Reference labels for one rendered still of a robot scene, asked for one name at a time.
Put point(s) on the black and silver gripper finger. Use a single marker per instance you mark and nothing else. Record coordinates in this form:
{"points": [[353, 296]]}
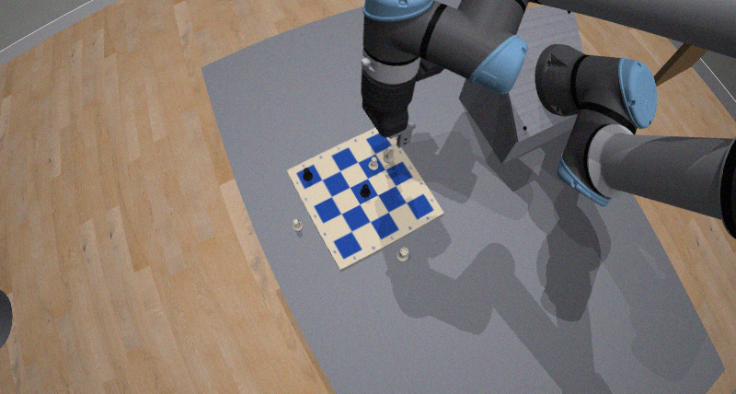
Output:
{"points": [[404, 136]]}

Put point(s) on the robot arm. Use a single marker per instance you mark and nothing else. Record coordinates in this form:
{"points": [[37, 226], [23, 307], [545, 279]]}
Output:
{"points": [[602, 159]]}

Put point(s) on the blue and cream chessboard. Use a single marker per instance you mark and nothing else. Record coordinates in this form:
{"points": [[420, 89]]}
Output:
{"points": [[354, 227]]}

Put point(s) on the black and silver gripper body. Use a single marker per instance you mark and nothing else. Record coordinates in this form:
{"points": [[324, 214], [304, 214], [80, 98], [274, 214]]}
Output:
{"points": [[388, 109]]}

